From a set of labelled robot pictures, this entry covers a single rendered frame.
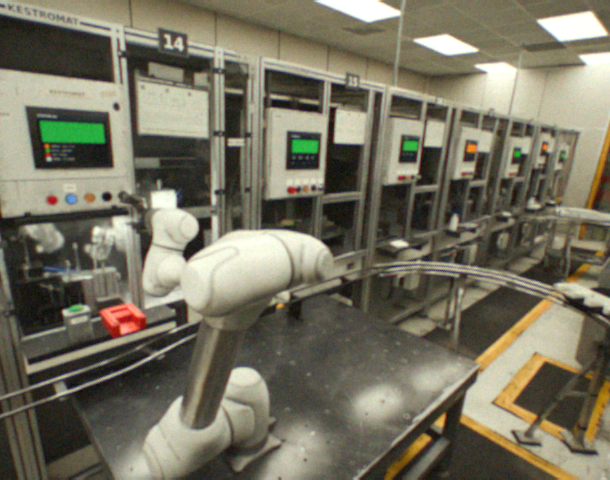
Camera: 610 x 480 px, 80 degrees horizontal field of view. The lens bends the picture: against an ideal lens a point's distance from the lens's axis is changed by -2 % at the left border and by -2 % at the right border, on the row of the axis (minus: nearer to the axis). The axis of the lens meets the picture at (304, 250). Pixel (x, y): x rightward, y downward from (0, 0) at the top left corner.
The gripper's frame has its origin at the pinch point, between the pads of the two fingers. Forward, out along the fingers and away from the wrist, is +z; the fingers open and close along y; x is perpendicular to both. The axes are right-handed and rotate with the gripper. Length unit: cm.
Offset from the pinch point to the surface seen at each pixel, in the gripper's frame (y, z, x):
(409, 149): 6, -20, -202
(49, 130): 31.4, 5.5, 18.1
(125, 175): 13.3, 5.8, -4.1
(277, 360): -74, -37, -38
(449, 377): -81, -101, -82
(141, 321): -41.4, -8.7, 7.5
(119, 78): 48.3, 5.2, -8.6
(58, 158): 22.2, 5.8, 17.5
